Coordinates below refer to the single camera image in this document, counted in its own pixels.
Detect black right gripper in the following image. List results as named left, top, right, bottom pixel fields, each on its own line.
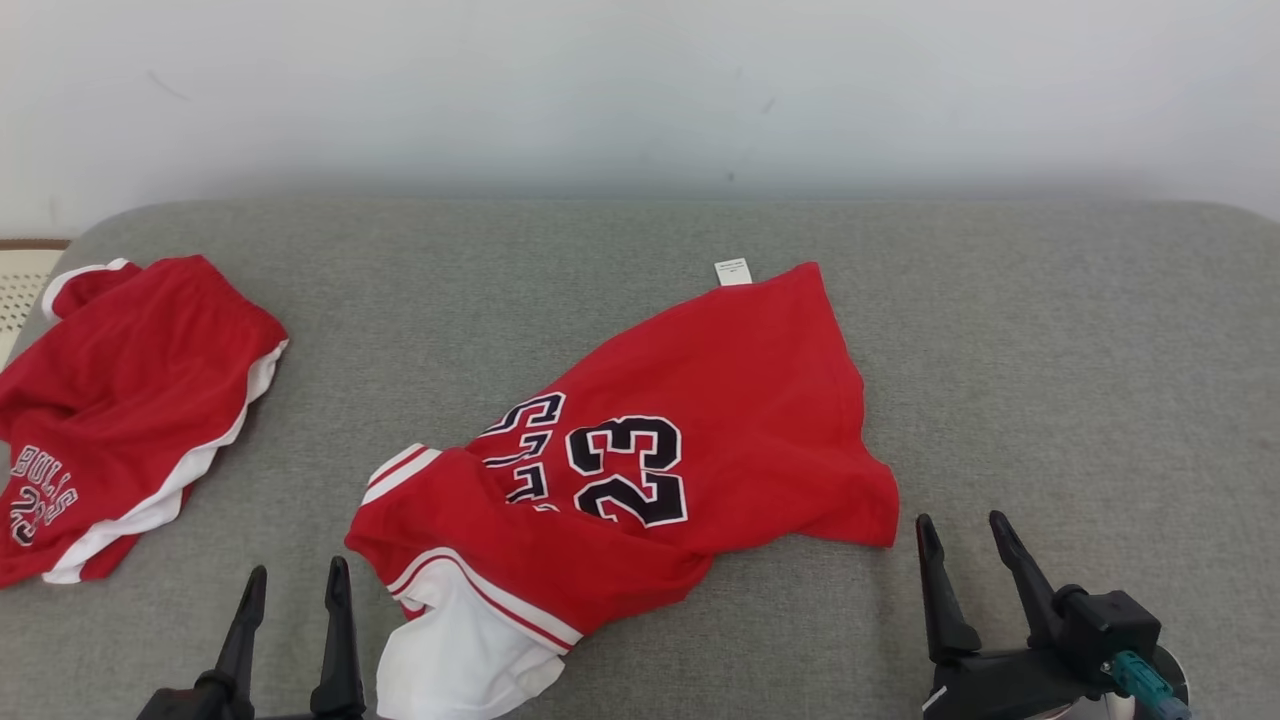
left=916, top=510, right=1109, bottom=720

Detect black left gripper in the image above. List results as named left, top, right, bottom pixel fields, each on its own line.
left=137, top=557, right=368, bottom=720

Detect red white basketball shorts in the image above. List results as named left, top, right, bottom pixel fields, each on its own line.
left=0, top=255, right=291, bottom=589

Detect red number 23 jersey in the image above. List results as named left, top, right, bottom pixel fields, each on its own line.
left=344, top=258, right=901, bottom=720

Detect cream perforated laundry basket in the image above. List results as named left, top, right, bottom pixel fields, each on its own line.
left=0, top=238, right=71, bottom=363

